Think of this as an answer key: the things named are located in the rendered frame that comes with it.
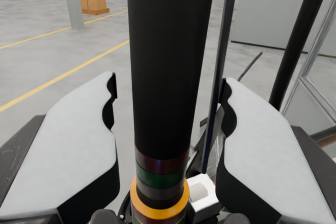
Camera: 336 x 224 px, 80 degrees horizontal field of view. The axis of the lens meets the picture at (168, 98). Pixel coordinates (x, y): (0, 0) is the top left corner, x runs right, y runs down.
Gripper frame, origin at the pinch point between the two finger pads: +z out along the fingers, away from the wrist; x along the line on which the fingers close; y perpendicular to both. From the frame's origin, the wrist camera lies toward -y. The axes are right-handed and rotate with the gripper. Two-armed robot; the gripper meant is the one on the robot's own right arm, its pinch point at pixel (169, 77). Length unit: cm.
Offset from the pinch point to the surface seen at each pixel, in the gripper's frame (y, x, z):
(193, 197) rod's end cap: 10.7, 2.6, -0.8
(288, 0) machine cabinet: 41, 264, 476
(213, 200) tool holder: 10.9, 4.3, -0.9
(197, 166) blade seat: 26.3, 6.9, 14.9
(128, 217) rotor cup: 29.4, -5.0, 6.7
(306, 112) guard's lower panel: 64, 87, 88
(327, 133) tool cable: 9.8, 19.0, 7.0
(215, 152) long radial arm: 36.3, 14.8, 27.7
